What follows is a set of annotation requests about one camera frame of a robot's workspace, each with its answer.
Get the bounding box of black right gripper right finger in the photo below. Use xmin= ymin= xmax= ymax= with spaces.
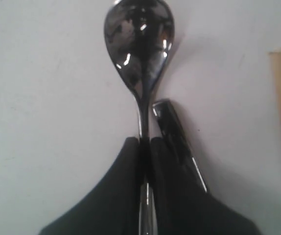
xmin=150 ymin=137 xmax=256 ymax=235

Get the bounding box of steel knife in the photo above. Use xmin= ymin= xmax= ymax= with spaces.
xmin=152 ymin=99 xmax=210 ymax=193

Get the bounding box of steel spoon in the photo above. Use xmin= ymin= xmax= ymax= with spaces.
xmin=104 ymin=0 xmax=175 ymax=235

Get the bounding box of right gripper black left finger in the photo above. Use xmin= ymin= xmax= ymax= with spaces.
xmin=40 ymin=137 xmax=142 ymax=235

